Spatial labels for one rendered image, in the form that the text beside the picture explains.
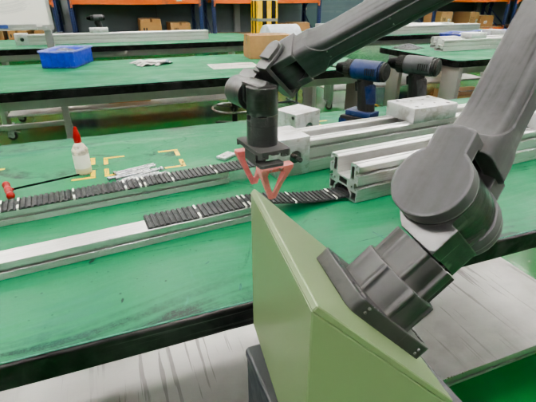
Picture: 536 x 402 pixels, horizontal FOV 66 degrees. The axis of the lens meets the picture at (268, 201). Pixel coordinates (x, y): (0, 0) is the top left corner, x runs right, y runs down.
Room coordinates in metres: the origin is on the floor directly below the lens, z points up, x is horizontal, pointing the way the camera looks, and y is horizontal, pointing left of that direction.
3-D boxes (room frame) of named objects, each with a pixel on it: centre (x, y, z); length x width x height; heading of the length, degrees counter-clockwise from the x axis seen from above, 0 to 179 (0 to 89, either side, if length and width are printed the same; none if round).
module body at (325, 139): (1.17, -0.44, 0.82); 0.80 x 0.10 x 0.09; 116
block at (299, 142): (0.96, -0.04, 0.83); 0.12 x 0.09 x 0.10; 26
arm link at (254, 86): (0.74, 0.01, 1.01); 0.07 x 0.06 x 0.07; 30
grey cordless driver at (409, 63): (1.43, -0.47, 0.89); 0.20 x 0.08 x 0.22; 49
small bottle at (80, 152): (0.95, 0.46, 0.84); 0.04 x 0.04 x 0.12
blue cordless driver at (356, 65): (1.33, -0.28, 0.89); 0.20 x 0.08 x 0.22; 48
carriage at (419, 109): (1.17, -0.44, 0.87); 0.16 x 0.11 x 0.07; 116
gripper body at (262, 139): (0.74, 0.01, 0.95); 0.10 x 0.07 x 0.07; 27
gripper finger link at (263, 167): (0.71, 0.00, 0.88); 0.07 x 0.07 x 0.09; 27
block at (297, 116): (1.20, -0.09, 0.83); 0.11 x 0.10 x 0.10; 41
